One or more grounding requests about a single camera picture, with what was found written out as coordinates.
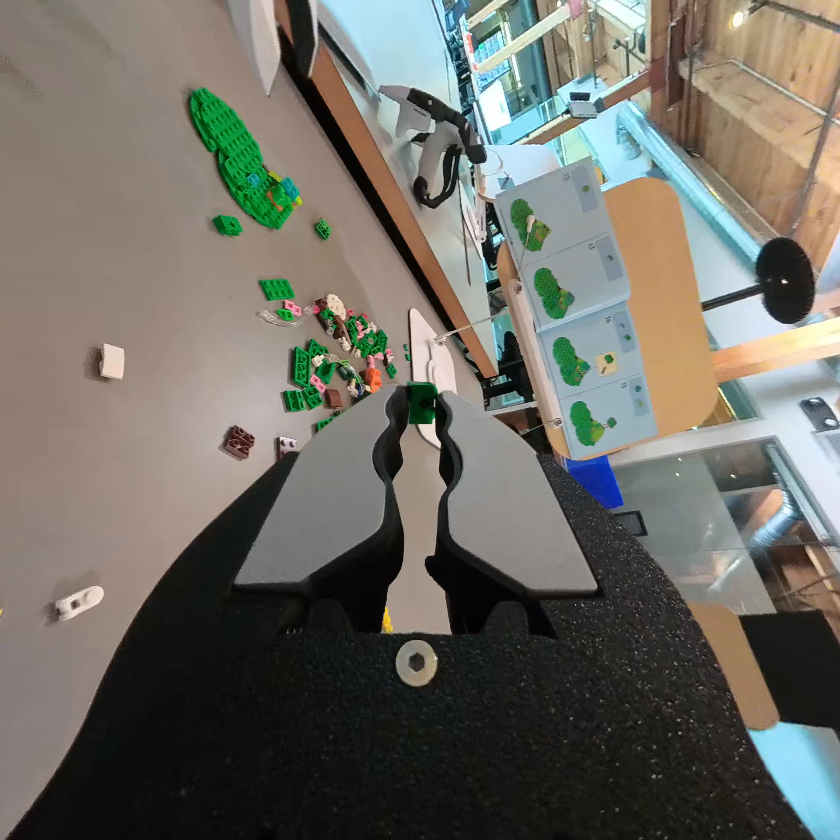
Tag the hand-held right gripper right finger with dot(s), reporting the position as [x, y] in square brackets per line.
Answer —
[512, 512]

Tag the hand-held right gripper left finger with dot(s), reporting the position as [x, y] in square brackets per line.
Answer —
[328, 499]

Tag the small green lego brick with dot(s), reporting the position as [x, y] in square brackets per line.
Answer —
[421, 403]

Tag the green lego plate piece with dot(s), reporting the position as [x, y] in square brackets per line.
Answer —
[227, 225]

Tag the green lego base plate build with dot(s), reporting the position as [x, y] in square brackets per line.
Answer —
[229, 144]

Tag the mauve lego plate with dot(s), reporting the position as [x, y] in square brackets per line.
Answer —
[286, 447]

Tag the brown curved lego piece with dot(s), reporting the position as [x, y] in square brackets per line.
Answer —
[334, 398]

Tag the brown four-stud lego piece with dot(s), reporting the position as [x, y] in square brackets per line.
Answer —
[239, 443]

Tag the pile of green lego pieces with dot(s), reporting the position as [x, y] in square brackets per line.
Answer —
[341, 354]

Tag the clear curved lego piece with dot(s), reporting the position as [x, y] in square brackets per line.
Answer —
[279, 319]

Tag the open lego instruction booklet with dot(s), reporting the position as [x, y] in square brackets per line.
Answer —
[590, 341]

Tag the white round lego plate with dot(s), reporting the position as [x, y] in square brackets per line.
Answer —
[334, 304]

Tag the green six-stud lego plate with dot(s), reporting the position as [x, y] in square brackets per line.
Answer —
[276, 289]

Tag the white lego slope brick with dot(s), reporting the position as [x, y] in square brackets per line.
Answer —
[112, 362]

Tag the green two-stud lego brick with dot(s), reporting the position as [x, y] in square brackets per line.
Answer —
[322, 229]

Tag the white lego clip piece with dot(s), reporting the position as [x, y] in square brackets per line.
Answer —
[77, 602]

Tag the blue plastic bin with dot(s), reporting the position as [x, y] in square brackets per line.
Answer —
[594, 482]

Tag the orange brick separator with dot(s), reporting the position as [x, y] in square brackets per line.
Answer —
[372, 380]

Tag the wooden board stand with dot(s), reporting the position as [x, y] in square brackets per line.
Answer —
[676, 295]

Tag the black disc pole lamp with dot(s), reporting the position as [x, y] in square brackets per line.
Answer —
[784, 279]

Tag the grey adjoining table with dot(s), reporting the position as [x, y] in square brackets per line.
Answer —
[394, 59]

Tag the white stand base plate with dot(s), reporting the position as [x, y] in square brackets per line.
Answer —
[436, 387]

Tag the silver ventilation duct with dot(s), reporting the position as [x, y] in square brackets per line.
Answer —
[689, 177]

